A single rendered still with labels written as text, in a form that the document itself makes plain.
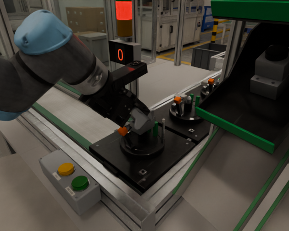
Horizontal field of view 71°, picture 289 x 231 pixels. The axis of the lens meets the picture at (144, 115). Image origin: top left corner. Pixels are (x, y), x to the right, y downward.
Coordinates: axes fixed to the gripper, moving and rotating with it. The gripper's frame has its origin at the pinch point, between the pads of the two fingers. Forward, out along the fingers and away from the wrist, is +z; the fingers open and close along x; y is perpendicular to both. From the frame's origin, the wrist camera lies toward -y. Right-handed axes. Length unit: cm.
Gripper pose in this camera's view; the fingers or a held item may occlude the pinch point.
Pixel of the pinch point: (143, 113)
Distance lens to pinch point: 58.1
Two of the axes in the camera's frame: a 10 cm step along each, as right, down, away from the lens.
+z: 4.5, 4.2, 7.9
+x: 7.3, 3.4, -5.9
